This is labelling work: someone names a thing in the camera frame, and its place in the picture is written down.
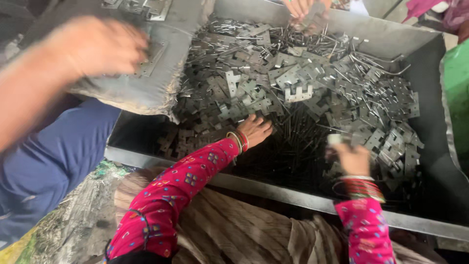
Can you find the person's left hand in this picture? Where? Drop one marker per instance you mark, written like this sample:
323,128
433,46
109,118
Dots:
254,130

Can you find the person's right hand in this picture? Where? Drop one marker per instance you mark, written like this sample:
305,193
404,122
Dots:
352,160

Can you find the person's right fingers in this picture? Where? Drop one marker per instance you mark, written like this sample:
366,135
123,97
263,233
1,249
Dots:
335,150

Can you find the person's left fingers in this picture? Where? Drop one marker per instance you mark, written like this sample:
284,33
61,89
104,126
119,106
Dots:
264,125

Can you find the small pale metal hinge piece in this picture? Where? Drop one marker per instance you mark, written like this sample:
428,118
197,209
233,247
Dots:
333,139

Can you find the red and gold wrist bangles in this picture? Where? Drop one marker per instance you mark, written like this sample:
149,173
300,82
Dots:
240,141

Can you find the heap of thin metal pins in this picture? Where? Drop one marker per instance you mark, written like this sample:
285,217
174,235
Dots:
293,154

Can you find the red and white wrist bangles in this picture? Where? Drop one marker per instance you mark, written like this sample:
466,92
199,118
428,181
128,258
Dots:
361,189

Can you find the pile of metal hinge plates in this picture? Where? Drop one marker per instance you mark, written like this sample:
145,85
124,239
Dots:
293,79

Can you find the bent metal rods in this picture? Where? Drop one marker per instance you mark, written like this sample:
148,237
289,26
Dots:
381,66

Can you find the grey padded cloth cushion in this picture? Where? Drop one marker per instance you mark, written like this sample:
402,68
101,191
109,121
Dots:
176,77

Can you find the beige striped cloth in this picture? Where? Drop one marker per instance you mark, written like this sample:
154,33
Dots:
238,227

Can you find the large grey metal tray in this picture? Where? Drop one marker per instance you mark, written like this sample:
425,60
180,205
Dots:
384,36

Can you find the flat assembled metal hinge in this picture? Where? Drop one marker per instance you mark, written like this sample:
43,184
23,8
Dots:
152,60

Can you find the green plastic sheet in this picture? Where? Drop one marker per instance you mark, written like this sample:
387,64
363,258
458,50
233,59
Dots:
458,102

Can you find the assembled metal hinges cluster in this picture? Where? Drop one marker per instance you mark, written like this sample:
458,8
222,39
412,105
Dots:
148,6

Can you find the pink cloth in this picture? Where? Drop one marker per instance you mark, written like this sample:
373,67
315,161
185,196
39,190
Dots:
447,13

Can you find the shiny woven plastic sack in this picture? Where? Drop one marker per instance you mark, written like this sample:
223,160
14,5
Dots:
73,216

